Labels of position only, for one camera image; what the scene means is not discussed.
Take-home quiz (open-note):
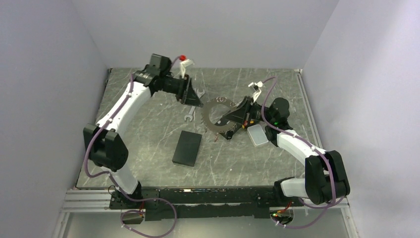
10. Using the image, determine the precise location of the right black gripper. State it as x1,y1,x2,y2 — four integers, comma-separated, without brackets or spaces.
222,96,275,126

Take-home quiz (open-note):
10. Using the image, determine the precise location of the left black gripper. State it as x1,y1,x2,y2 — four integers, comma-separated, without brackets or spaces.
159,74,204,108

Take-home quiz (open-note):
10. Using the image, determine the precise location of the large toothed metal ring disc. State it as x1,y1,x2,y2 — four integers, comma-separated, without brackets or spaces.
202,98,236,133

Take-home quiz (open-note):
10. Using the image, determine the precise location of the small silver keyring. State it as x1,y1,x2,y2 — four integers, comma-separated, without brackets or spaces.
216,97,227,103

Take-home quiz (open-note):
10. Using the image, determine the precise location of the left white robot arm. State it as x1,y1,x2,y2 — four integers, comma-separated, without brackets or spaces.
83,70,203,208

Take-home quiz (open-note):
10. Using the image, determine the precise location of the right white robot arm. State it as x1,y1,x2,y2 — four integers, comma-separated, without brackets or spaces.
217,96,351,206

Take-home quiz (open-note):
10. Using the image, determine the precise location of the silver open-end wrench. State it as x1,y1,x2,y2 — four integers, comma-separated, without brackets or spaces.
183,88,206,122

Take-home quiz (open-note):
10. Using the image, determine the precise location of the white rectangular router box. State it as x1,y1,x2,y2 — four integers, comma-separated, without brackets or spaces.
247,124,268,147

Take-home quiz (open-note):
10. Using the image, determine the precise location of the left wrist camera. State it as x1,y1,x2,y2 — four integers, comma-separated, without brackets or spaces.
179,55,195,78

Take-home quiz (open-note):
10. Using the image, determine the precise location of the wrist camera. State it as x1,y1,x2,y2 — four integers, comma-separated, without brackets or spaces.
179,55,195,78
248,81,264,102

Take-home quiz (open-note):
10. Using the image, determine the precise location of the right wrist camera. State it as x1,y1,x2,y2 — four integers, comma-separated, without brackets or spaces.
248,81,264,102

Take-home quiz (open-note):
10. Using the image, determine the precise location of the black network switch with ports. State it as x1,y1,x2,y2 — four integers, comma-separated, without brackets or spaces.
172,130,202,167

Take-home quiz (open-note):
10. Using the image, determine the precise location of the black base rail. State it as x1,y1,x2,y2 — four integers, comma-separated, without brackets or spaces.
109,186,302,221

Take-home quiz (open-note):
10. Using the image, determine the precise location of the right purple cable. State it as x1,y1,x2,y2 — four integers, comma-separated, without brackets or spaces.
261,77,345,230

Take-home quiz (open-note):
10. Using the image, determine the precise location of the aluminium frame rail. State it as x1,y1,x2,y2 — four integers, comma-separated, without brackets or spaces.
61,187,350,213

